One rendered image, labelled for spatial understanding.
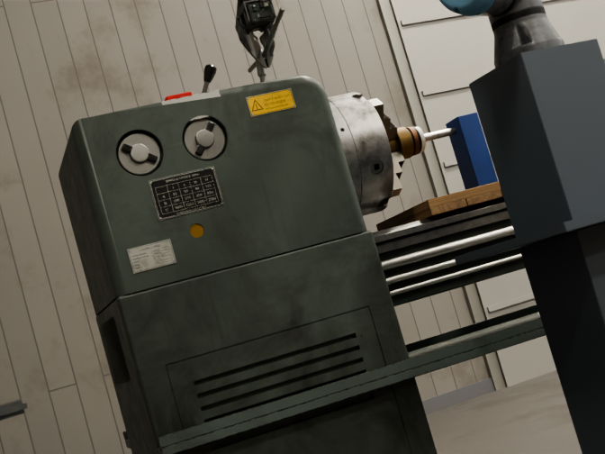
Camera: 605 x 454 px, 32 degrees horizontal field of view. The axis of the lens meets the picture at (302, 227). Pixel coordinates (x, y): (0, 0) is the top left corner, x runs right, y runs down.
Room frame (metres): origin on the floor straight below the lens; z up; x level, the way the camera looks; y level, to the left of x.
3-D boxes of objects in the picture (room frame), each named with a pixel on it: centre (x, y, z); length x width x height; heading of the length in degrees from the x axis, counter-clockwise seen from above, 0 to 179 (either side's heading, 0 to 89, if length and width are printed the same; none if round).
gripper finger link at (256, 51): (2.47, -0.02, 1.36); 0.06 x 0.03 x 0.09; 19
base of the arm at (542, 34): (2.19, -0.56, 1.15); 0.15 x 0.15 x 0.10
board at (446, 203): (2.75, -0.39, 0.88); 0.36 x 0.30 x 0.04; 18
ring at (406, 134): (2.72, -0.30, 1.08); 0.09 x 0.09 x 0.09; 18
